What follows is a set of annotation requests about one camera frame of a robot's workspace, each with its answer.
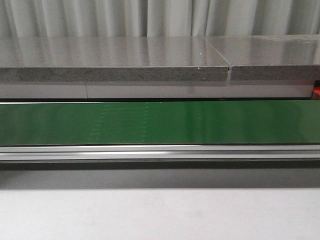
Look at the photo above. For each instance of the grey pleated curtain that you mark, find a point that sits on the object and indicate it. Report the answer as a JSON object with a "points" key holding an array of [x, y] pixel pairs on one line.
{"points": [[156, 18]]}

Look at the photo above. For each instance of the aluminium conveyor side rail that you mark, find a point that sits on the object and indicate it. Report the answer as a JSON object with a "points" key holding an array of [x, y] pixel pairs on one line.
{"points": [[158, 153]]}

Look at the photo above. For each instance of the grey stone slab right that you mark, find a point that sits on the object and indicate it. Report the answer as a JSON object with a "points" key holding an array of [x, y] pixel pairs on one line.
{"points": [[291, 58]]}

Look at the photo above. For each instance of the grey stone slab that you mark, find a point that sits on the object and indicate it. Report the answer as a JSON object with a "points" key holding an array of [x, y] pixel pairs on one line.
{"points": [[110, 59], [291, 58]]}

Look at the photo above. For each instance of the red plastic tray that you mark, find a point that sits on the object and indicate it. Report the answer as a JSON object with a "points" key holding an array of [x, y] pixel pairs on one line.
{"points": [[316, 93]]}

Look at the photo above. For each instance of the grey stone slab left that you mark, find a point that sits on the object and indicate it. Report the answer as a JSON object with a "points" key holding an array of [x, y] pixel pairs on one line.
{"points": [[110, 59]]}

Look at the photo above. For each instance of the green conveyor belt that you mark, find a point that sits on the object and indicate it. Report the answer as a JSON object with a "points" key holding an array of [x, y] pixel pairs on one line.
{"points": [[169, 122]]}

